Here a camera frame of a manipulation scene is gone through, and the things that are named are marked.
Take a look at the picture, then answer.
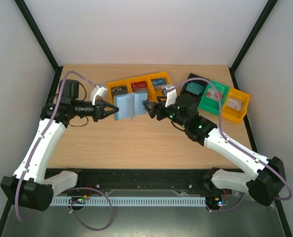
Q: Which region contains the blue card holder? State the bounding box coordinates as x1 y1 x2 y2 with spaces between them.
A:
114 91 148 120

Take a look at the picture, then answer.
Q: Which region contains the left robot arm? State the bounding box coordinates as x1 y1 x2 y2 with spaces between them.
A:
0 79 119 211

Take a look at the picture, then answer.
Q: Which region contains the black card stack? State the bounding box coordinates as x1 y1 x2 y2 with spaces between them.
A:
111 85 127 96

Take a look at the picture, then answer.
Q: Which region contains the blue card stack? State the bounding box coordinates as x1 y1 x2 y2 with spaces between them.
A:
151 78 167 90

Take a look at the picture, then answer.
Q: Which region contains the teal card stack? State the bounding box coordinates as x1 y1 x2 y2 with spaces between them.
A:
185 82 205 96

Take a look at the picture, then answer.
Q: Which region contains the red circle card stack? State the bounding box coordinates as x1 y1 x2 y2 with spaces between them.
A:
205 88 223 101

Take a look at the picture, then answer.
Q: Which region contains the yellow bin left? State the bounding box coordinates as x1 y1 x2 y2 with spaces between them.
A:
107 79 132 101

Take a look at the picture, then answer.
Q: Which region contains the black plastic bin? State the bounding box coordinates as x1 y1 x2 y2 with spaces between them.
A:
180 80 208 100

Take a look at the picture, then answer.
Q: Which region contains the green plastic bin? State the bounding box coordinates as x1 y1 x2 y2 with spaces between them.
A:
198 80 230 115

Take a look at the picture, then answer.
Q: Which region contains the yellow bin right group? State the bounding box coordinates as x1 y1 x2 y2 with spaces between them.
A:
222 87 251 124

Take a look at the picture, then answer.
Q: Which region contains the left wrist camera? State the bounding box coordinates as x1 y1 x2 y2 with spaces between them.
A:
90 84 108 105

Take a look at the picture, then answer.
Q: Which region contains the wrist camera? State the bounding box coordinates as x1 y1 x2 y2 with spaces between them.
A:
90 84 108 105
162 84 177 108

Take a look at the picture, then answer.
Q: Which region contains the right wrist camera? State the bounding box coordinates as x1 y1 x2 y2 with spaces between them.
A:
162 84 177 108

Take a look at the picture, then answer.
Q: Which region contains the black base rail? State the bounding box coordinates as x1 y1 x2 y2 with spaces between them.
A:
12 168 278 196

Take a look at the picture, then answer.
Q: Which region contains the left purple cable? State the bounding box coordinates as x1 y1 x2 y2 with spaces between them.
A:
14 71 115 232

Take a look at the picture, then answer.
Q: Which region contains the purple cable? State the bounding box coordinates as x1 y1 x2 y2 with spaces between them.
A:
14 71 115 232
170 78 293 213

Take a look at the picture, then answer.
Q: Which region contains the white slotted cable duct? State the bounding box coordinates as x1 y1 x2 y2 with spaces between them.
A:
50 197 206 207

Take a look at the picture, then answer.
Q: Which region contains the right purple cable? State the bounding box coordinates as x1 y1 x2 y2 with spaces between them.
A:
170 78 293 213

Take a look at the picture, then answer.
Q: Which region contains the black left frame post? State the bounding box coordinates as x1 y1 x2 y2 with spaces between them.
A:
14 0 63 72

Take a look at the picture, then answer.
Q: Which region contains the black corner frame post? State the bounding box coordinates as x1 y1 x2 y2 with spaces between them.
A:
230 0 279 72

